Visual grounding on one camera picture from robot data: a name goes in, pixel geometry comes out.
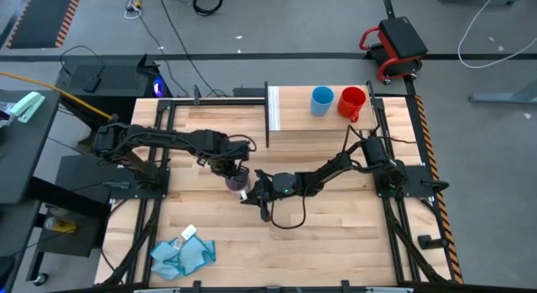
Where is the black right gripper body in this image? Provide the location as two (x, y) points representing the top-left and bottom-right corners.
(251, 170), (297, 201)

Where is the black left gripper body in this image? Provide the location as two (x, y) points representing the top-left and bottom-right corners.
(208, 152), (251, 179)

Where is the white and purple mug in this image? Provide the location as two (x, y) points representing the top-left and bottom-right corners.
(225, 175), (253, 201)

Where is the blue cup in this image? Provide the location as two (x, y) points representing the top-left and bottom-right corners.
(310, 86), (336, 118)

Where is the red mug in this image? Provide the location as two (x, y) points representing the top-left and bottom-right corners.
(337, 86), (368, 123)

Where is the light blue cloth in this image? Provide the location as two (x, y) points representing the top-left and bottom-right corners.
(149, 235), (217, 281)

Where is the black computer tower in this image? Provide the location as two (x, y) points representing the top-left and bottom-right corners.
(55, 53), (171, 118)

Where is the black cart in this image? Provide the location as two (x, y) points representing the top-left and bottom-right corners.
(24, 154), (112, 260)

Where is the yellow bottle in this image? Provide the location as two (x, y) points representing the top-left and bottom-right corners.
(44, 216), (79, 235)

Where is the black and orange hazard tape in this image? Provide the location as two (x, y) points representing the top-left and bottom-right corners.
(414, 95), (465, 285)

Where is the red and black rolling stool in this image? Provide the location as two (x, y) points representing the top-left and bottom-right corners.
(358, 16), (430, 85)

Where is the black desk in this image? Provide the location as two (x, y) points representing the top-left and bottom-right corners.
(0, 90), (62, 206)

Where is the mint green stapler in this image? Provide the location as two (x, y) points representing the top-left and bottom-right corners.
(8, 91), (46, 124)

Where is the black mat with orange stripes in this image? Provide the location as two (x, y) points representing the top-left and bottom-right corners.
(6, 0), (84, 50)

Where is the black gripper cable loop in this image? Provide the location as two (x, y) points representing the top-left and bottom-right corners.
(268, 186), (311, 231)

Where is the black metal table frame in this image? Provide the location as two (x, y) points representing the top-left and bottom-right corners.
(102, 95), (458, 293)

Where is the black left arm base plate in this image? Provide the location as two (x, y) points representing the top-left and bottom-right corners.
(109, 166), (171, 201)

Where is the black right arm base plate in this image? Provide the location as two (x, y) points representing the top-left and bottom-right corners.
(374, 165), (436, 198)

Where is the yellow hose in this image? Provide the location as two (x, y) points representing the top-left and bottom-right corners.
(0, 71), (119, 121)

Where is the coiled black cable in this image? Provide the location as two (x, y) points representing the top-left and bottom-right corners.
(191, 0), (226, 16)

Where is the black frame knob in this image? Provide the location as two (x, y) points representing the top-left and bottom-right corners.
(418, 234), (448, 250)
(420, 179), (450, 194)

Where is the white floor cable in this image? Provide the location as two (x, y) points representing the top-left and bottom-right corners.
(456, 0), (537, 70)

